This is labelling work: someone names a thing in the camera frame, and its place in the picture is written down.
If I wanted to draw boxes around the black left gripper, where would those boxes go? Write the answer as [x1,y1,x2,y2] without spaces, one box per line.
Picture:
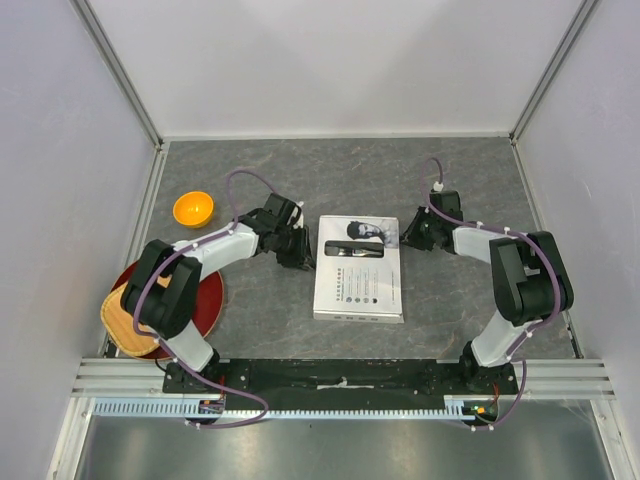
[274,224,317,272]

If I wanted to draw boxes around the white cardboard box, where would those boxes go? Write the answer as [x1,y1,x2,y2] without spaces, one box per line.
[313,215,404,324]

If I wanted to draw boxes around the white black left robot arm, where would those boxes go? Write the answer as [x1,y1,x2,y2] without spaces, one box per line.
[120,193,315,393]

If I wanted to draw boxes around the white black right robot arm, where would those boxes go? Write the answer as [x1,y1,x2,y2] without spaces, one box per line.
[401,182,574,394]

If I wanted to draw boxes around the red round tray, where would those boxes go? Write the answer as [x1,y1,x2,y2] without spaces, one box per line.
[109,263,224,361]

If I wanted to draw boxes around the orange plastic bowl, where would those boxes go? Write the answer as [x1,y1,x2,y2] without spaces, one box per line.
[172,191,215,229]

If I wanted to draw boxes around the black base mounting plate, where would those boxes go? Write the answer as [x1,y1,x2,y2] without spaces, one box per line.
[162,357,521,414]

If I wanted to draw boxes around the woven bamboo tray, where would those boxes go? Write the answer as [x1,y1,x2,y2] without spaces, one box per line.
[100,284,159,357]

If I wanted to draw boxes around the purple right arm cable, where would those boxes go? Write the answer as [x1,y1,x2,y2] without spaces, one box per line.
[418,157,561,364]

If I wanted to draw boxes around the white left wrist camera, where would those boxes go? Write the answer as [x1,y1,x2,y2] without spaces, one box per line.
[291,201,304,229]

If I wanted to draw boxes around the grey slotted cable duct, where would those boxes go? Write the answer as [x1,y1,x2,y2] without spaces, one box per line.
[93,398,475,421]

